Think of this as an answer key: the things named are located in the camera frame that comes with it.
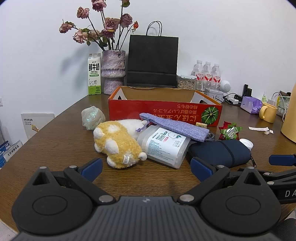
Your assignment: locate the small white round cap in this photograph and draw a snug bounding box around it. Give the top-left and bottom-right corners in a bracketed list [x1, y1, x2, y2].
[239, 138, 254, 150]

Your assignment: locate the yellow white plush toy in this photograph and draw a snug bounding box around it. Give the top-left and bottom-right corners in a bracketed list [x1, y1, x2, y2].
[93, 119, 148, 169]

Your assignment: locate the white wet wipes canister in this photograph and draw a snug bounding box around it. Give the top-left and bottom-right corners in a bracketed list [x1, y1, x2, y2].
[137, 126, 191, 169]

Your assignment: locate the purple fabric drawstring pouch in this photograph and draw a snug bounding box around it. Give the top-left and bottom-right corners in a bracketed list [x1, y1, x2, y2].
[139, 113, 210, 142]

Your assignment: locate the red green ribbon bow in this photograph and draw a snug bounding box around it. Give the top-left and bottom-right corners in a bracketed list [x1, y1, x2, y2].
[219, 121, 242, 140]

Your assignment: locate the iridescent plastic bag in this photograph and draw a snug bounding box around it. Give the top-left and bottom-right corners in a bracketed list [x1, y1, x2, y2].
[81, 106, 106, 130]

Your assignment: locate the beige kettle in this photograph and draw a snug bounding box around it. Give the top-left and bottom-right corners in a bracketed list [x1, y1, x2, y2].
[281, 84, 296, 143]

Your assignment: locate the white paper receipt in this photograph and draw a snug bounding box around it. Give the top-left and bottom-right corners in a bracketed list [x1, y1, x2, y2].
[248, 126, 273, 135]

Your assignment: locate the navy blue zipper pouch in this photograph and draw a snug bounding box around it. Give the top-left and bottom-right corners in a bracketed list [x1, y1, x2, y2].
[187, 140, 257, 168]

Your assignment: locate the small cracker packet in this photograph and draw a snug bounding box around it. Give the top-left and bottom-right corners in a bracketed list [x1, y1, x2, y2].
[196, 122, 207, 128]

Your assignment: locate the yellow ceramic mug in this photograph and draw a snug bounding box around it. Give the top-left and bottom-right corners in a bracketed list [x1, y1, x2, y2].
[259, 103, 278, 123]

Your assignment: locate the purple tissue pack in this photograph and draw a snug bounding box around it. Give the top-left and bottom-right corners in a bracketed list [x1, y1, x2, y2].
[240, 96, 262, 114]

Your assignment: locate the red orange cardboard box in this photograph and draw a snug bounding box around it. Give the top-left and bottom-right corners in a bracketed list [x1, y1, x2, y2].
[108, 86, 222, 126]

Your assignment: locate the white power adapter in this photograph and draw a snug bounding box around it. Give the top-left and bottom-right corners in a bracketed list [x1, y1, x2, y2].
[227, 97, 239, 105]

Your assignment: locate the black device stand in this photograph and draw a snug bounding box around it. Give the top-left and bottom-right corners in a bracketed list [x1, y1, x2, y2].
[242, 84, 252, 97]

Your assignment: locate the white floral tin box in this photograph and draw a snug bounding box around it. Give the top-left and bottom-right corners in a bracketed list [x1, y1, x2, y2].
[207, 89, 224, 103]

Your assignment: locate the water bottle right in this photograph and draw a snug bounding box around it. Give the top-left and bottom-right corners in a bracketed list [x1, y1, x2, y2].
[211, 63, 221, 90]

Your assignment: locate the water bottle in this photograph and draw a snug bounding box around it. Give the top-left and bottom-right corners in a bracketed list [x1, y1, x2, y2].
[191, 60, 204, 91]
[211, 63, 221, 90]
[203, 61, 212, 89]

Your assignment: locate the white round speaker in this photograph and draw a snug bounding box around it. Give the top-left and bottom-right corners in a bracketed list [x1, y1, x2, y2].
[219, 80, 231, 93]

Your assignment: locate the clear seed storage container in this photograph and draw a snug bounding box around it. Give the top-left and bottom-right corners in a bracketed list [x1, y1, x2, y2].
[177, 74, 197, 90]

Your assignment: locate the water bottle middle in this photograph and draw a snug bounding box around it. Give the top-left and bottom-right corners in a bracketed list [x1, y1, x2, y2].
[203, 61, 212, 89]

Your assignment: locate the water bottle left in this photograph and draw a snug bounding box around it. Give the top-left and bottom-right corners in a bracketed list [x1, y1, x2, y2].
[191, 60, 204, 91]

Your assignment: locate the purple textured vase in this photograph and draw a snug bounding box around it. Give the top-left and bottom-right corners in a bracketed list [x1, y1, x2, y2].
[101, 50, 126, 95]

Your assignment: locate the green white milk carton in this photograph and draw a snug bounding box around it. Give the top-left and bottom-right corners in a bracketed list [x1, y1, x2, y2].
[88, 53, 101, 95]

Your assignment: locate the black paper shopping bag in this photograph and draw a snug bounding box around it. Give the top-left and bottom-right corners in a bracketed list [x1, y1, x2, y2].
[126, 21, 179, 88]

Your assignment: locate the dried pink roses bouquet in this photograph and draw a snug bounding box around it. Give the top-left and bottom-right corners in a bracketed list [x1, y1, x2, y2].
[59, 0, 139, 52]

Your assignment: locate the white wall panel box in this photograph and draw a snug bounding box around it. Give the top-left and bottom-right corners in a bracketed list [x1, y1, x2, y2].
[21, 113, 55, 140]

